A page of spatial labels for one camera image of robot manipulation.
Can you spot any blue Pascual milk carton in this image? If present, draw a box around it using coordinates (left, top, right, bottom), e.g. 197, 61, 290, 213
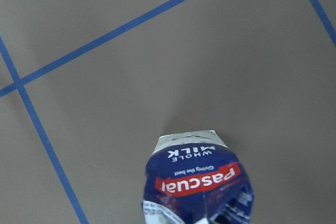
142, 130, 254, 223

